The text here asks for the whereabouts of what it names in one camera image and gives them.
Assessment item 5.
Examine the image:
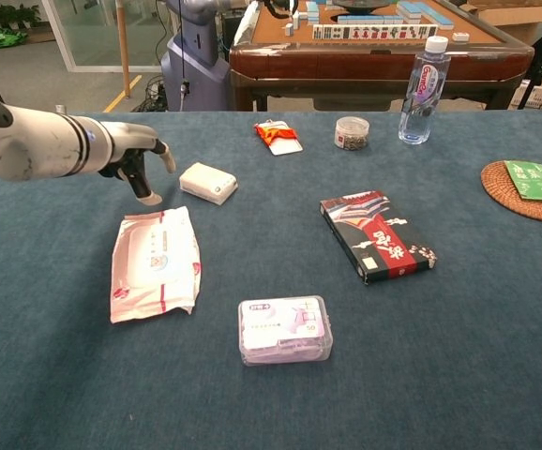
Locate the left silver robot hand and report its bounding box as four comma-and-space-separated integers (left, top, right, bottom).
98, 120, 177, 206

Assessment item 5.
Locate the small white packet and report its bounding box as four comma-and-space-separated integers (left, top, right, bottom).
178, 161, 239, 206

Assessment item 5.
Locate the white pink wet wipes pack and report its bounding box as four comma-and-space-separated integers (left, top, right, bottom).
109, 205, 203, 324

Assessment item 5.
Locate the clear plastic card box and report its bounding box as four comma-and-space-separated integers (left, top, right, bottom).
237, 294, 335, 368

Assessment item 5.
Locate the black red flat box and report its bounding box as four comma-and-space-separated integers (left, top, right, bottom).
319, 189, 438, 286

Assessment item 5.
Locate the cardboard box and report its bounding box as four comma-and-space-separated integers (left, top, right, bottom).
460, 0, 542, 44

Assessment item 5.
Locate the orange white snack packet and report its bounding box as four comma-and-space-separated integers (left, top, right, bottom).
253, 119, 304, 157

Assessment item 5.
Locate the green potted plant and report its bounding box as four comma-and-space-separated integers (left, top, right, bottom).
0, 3, 42, 52

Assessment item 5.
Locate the brown mahjong table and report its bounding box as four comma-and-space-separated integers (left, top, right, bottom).
228, 0, 535, 113

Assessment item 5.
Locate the row of mahjong tiles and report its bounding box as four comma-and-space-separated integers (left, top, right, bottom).
311, 22, 440, 41

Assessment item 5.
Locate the long blue mahjong tile stack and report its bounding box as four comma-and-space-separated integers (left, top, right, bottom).
338, 14, 406, 25

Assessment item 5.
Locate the clear water bottle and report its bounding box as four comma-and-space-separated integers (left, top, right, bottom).
398, 35, 452, 145

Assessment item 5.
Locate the blue felt table cover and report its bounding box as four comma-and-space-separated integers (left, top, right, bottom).
0, 111, 542, 450

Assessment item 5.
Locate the diagonal blue mahjong tile stack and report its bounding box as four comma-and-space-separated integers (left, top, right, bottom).
396, 0, 455, 31

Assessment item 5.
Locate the round woven rattan coaster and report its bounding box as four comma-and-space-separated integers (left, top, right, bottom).
480, 160, 542, 224

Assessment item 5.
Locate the green tea packet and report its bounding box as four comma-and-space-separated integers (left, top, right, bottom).
504, 159, 542, 203

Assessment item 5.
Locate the black floor cable bundle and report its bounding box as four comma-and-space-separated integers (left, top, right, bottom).
132, 74, 170, 113

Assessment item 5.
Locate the wooden post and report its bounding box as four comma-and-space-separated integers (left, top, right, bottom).
114, 0, 132, 98

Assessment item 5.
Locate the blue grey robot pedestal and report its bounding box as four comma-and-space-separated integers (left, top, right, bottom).
160, 0, 253, 113

